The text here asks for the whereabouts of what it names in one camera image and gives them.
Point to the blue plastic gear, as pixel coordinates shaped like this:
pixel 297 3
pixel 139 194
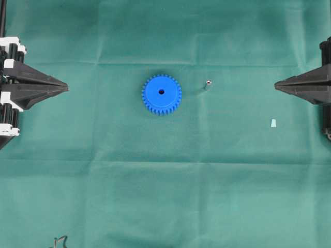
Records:
pixel 161 94

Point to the small metal shaft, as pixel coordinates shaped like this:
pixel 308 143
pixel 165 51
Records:
pixel 207 85

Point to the green table cloth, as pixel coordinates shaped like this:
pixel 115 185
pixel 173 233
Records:
pixel 94 164

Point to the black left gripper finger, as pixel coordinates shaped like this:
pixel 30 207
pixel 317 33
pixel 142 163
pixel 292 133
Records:
pixel 22 72
pixel 27 95

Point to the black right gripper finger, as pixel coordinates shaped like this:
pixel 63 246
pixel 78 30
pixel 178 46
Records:
pixel 320 75
pixel 314 94

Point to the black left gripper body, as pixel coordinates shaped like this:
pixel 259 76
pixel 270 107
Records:
pixel 11 50

